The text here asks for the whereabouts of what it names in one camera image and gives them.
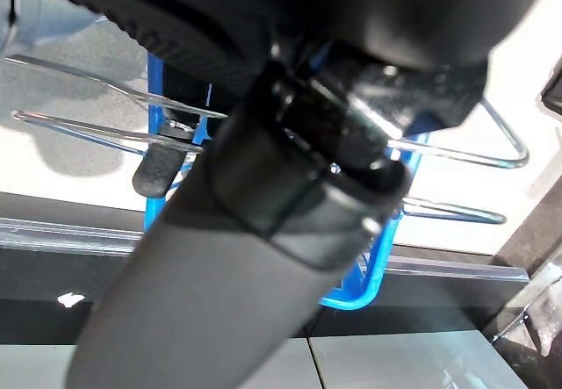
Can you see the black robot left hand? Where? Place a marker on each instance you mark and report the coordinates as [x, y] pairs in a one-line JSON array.
[[395, 11]]

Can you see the blue plastic shopping basket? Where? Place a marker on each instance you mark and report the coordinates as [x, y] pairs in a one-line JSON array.
[[351, 303]]

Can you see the silver robot left leg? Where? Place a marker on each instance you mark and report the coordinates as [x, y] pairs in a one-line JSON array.
[[39, 7]]

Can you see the white paper scrap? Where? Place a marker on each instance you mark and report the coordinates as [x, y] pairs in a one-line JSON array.
[[70, 300]]

